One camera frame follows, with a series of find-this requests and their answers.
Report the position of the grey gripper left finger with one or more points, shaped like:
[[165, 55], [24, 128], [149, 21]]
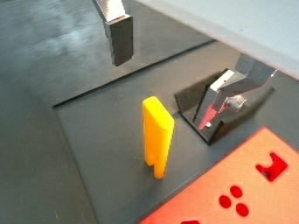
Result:
[[119, 29]]

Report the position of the metallic gripper right finger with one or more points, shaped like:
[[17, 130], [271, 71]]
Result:
[[249, 75]]

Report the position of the yellow square-circle peg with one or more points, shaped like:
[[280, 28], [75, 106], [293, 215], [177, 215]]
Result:
[[157, 123]]

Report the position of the red shape sorting board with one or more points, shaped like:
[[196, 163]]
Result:
[[251, 188]]

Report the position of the black curved holder stand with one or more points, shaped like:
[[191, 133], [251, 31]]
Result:
[[227, 120]]

